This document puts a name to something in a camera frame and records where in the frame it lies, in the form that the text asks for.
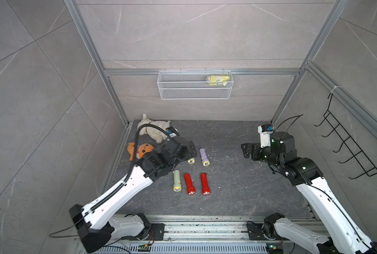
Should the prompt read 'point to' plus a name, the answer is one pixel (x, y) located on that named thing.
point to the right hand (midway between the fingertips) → (252, 144)
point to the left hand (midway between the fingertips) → (189, 146)
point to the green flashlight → (177, 186)
